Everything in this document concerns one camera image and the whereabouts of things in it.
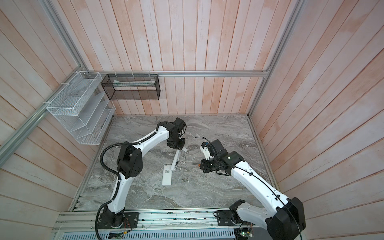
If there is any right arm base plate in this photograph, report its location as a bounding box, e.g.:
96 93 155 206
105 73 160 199
214 210 257 226

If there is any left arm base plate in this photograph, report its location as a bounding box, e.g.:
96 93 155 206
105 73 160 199
97 212 140 229

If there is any aluminium rail base frame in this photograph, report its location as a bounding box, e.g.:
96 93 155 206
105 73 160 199
52 208 262 240

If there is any black corrugated cable conduit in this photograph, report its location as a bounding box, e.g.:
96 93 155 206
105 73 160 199
94 140 145 240

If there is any white wire mesh shelf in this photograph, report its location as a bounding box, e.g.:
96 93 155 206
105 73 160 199
47 72 116 145

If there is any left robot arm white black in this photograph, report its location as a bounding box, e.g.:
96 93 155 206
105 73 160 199
96 118 188 229

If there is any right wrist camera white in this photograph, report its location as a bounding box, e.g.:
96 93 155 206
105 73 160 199
200 142 212 161

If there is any horizontal aluminium wall rail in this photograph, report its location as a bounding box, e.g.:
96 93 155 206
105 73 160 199
99 70 269 78

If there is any black wire mesh basket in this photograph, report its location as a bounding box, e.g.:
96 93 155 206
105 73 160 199
101 73 161 101

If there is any long white remote control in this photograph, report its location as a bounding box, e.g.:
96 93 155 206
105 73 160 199
170 150 181 172

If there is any short white remote control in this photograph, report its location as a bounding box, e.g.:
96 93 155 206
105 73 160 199
162 165 173 186

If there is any left aluminium wall rail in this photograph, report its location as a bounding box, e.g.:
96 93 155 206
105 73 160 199
1 66 85 167

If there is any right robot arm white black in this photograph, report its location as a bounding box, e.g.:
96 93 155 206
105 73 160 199
199 140 306 240

